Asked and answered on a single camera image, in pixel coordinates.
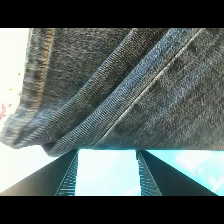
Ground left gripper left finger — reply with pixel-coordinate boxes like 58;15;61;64
0;149;80;197

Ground dark blue jeans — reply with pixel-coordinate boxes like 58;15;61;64
0;27;224;158

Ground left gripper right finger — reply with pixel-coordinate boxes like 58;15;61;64
135;149;218;197

